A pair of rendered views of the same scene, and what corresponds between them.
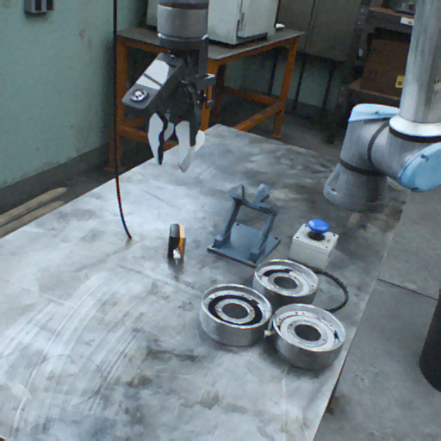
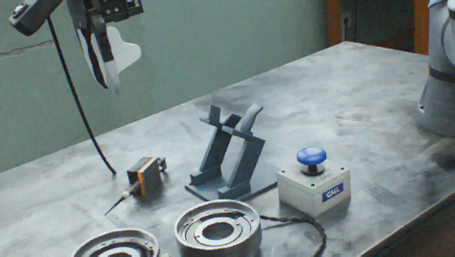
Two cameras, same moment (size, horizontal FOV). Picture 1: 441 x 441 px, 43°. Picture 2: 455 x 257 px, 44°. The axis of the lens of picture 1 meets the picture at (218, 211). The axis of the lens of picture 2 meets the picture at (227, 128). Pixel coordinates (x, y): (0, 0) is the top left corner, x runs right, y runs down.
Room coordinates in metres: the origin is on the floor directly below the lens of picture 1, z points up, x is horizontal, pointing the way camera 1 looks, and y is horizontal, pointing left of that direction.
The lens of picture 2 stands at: (0.31, -0.49, 1.22)
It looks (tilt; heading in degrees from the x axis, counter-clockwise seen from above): 24 degrees down; 35
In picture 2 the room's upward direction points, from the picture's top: 8 degrees counter-clockwise
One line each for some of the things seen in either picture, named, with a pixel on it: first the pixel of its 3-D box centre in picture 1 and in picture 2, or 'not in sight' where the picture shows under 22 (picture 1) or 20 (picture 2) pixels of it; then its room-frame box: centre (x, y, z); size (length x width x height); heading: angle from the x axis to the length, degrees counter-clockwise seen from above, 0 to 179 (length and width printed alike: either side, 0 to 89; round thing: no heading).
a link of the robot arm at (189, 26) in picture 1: (181, 21); not in sight; (0.87, 0.10, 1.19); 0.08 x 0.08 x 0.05
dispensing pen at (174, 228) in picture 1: (174, 247); (135, 184); (0.84, 0.07, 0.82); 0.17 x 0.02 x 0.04; 9
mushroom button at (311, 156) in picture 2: (316, 233); (312, 167); (0.92, -0.19, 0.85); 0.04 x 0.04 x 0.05
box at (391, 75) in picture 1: (394, 65); not in sight; (4.25, -1.10, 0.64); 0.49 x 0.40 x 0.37; 74
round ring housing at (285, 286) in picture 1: (284, 287); (218, 236); (0.77, -0.13, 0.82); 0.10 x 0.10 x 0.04
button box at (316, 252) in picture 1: (314, 245); (316, 182); (0.93, -0.19, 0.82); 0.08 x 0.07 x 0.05; 159
